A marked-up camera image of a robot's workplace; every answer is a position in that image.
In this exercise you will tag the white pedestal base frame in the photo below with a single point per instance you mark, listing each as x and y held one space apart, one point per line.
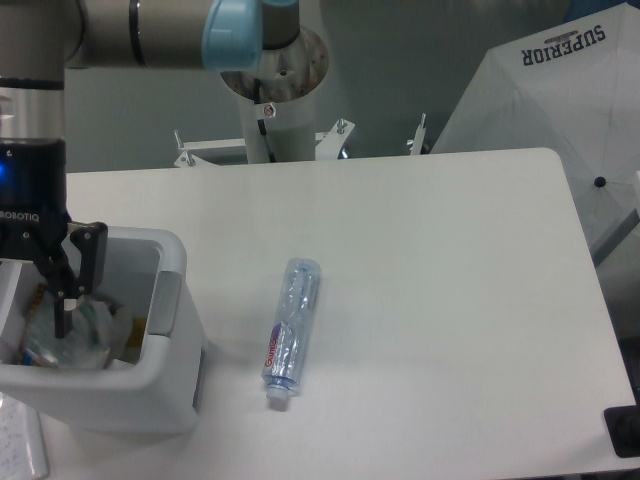
332 144

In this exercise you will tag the long crushed clear bottle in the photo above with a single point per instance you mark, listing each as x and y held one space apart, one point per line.
288 342

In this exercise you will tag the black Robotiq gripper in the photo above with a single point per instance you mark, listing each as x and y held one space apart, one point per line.
34 222

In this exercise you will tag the small green label bottle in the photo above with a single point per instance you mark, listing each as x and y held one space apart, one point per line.
86 346

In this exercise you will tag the colourful snack wrapper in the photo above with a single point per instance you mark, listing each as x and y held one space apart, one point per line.
36 300

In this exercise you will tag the white Superior umbrella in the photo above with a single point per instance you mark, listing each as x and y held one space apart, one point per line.
573 89

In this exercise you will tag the crumpled white tissue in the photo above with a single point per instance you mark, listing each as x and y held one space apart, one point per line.
114 327

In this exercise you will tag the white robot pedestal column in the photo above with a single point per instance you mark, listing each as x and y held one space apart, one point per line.
277 103

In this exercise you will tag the white plastic trash can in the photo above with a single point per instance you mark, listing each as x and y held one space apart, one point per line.
145 271

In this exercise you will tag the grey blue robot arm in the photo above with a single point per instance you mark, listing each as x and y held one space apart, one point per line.
40 40

